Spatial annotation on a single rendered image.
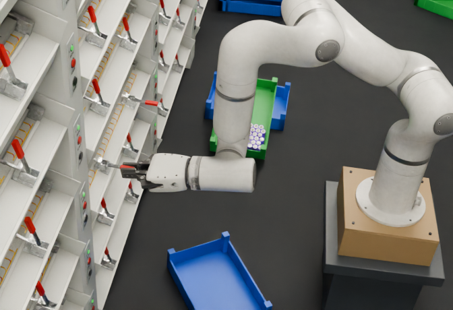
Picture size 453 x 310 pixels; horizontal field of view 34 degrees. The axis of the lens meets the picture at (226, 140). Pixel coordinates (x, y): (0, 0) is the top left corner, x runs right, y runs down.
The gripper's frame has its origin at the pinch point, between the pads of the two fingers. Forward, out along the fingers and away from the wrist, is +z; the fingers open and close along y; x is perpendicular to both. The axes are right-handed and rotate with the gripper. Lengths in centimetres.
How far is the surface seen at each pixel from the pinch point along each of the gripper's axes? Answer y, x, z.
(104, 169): -1.0, 0.9, 6.2
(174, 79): 91, -38, 13
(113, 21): 9.4, 37.6, -0.4
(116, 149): 8.3, -0.5, 6.0
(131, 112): 23.7, -0.6, 5.8
